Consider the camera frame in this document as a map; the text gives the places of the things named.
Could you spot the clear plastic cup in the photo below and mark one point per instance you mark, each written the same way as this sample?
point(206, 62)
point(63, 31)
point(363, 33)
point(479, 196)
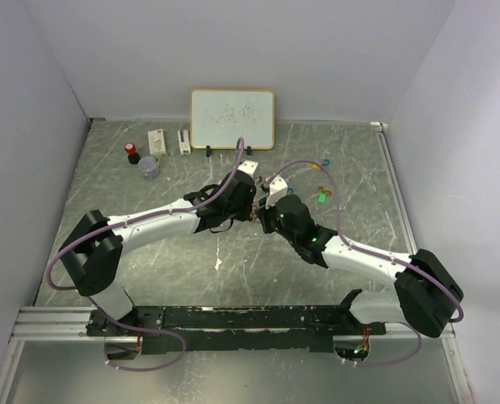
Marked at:
point(149, 167)

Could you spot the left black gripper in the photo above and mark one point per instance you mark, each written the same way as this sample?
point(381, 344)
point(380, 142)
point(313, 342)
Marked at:
point(245, 216)

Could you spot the gold S carabiner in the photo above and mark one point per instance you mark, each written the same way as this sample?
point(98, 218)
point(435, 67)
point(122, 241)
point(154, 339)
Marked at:
point(322, 189)

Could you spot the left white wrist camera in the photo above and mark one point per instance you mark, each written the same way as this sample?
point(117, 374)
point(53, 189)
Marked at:
point(250, 168)

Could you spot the right aluminium side rail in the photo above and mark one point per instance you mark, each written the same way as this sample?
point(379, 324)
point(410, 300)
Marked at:
point(449, 338)

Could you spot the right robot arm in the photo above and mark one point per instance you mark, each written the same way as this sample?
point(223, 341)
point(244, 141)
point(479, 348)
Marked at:
point(419, 290)

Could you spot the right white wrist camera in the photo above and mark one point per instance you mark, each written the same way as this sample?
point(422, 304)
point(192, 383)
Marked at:
point(276, 190)

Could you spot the red black stamp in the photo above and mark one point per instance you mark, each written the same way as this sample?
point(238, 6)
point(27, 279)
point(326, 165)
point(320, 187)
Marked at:
point(132, 153)

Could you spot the small whiteboard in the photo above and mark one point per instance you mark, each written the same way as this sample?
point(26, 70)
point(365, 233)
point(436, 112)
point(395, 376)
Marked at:
point(218, 117)

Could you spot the red S carabiner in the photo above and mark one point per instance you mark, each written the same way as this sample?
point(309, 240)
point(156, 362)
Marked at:
point(254, 213)

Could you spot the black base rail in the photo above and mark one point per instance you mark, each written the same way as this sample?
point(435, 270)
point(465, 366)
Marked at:
point(162, 329)

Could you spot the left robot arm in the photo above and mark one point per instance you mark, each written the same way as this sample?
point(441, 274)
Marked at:
point(91, 254)

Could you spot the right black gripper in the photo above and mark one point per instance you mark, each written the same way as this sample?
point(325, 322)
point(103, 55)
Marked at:
point(263, 214)

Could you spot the green tag key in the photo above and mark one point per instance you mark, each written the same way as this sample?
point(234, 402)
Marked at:
point(322, 198)

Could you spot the white green box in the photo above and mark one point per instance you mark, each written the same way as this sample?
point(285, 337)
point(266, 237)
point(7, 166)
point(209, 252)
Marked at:
point(156, 143)

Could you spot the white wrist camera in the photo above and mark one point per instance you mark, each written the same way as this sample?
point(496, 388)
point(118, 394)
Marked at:
point(250, 168)
point(276, 190)

